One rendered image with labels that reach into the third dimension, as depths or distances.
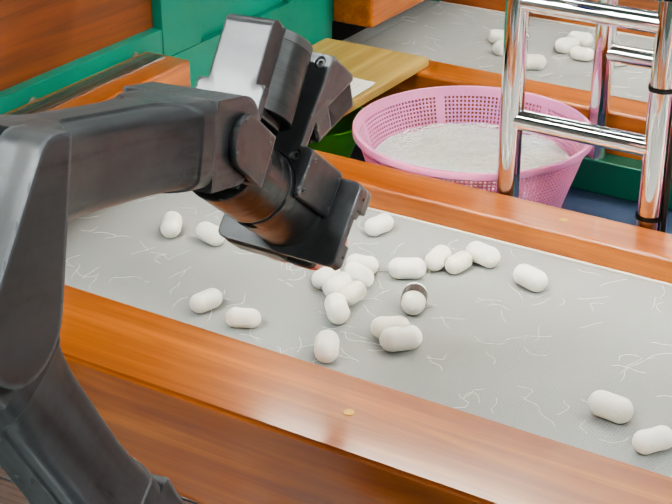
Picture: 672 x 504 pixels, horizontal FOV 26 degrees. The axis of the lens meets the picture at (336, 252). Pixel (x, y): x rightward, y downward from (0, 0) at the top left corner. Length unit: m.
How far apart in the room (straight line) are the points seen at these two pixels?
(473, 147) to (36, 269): 1.02
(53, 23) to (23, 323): 0.80
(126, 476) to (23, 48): 0.67
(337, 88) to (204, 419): 0.27
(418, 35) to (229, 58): 1.06
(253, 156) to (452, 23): 1.17
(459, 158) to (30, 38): 0.49
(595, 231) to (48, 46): 0.57
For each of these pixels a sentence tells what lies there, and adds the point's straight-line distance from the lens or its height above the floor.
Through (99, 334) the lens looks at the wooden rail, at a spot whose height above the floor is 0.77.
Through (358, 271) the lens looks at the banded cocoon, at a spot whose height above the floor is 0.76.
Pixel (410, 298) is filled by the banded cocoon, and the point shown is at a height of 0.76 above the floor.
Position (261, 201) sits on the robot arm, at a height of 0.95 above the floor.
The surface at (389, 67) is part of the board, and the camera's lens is 1.78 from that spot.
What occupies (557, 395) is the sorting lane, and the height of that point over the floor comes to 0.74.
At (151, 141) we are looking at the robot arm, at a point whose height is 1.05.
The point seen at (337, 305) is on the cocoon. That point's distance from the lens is 1.26.
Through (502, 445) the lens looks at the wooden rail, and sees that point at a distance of 1.07.
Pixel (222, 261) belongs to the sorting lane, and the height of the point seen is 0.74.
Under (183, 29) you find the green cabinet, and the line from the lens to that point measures 1.64.
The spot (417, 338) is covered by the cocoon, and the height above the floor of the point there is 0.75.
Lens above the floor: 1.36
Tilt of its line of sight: 26 degrees down
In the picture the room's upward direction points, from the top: straight up
